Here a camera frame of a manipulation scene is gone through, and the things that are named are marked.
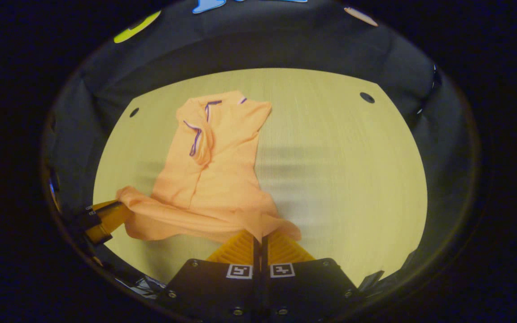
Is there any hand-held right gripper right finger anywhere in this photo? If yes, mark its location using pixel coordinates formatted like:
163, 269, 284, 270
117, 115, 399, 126
261, 230, 360, 323

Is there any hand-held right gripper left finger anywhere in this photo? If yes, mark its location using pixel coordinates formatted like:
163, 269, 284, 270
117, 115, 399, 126
158, 230, 255, 323

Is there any orange T-shirt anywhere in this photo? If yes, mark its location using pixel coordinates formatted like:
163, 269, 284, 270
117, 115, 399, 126
116, 91, 302, 244

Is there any black backdrop cloth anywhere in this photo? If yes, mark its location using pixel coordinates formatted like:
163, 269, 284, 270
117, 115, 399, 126
41, 0, 481, 294

